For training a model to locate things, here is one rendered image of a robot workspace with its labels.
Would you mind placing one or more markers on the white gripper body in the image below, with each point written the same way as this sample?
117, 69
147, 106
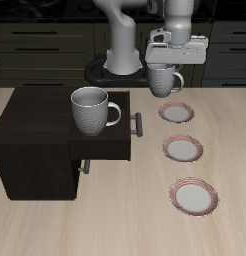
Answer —
181, 54

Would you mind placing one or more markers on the white porcelain mug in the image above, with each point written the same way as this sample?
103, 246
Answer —
90, 115
161, 81

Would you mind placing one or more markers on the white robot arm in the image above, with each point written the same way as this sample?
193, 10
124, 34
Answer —
123, 40

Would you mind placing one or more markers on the red-rimmed white plate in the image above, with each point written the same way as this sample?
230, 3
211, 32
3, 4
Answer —
182, 149
194, 197
176, 112

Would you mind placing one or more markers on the dark kitchen cupboards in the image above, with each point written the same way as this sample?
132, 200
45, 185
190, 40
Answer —
45, 63

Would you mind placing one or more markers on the dark wooden cabinet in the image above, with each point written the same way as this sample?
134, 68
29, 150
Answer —
35, 133

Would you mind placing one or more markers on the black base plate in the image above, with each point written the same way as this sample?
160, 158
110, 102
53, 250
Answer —
95, 75

